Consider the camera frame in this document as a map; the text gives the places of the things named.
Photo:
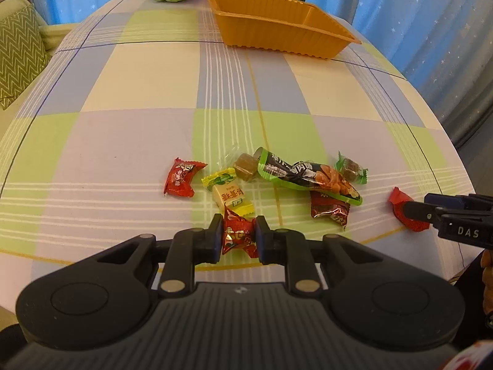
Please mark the checked tablecloth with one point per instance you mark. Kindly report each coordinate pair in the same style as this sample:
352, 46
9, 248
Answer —
134, 123

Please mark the brown candy green wrapper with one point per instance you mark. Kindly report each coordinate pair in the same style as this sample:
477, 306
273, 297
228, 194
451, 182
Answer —
351, 168

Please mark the long green black snack packet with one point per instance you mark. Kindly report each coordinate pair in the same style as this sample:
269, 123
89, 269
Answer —
304, 175

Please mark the brown candy clear wrapper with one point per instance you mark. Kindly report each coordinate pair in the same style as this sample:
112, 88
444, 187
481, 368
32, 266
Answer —
244, 167

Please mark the green yellow wrapped candy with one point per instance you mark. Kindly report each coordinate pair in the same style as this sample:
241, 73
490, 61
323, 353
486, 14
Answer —
219, 179

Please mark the red gold foil candy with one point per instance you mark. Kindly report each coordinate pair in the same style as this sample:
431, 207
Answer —
237, 235

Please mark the green zigzag cushion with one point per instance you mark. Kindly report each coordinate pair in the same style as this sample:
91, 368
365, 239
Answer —
17, 46

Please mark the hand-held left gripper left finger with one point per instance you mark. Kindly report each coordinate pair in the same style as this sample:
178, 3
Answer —
218, 239

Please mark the red candy white print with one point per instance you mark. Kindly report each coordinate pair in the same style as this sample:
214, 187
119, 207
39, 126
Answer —
180, 179

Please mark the orange plastic tray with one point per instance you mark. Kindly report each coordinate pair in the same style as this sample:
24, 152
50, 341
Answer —
277, 23

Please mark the blue star curtain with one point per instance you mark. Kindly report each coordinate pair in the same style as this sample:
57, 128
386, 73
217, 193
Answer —
404, 7

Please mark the dark red foil candy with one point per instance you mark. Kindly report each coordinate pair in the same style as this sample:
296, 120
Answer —
327, 208

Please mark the plain red candy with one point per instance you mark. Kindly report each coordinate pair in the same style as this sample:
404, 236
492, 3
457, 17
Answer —
396, 197

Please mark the light green sofa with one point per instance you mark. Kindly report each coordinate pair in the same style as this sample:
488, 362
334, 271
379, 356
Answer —
57, 34

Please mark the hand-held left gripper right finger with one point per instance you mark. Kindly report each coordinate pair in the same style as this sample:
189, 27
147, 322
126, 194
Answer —
262, 239

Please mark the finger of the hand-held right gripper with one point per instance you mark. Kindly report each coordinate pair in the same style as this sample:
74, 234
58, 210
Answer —
443, 199
420, 210

